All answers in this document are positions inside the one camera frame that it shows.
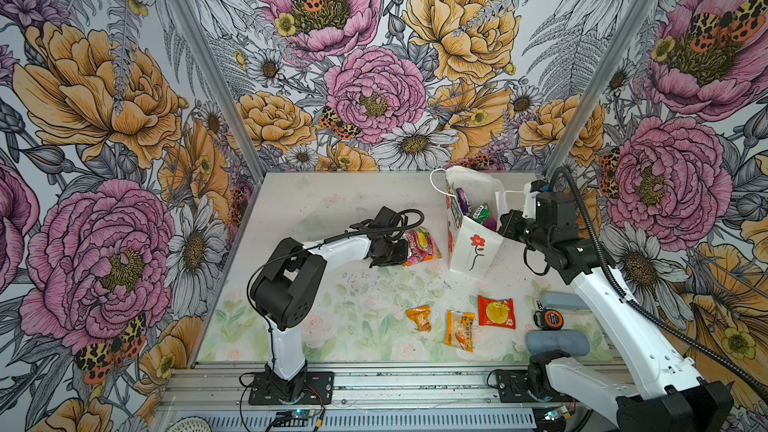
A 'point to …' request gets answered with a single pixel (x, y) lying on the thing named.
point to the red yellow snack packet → (496, 313)
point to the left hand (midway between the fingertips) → (404, 265)
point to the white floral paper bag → (472, 247)
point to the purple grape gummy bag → (464, 202)
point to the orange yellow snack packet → (459, 330)
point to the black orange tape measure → (549, 319)
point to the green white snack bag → (482, 213)
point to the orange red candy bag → (421, 247)
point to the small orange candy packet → (420, 315)
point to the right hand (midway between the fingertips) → (500, 226)
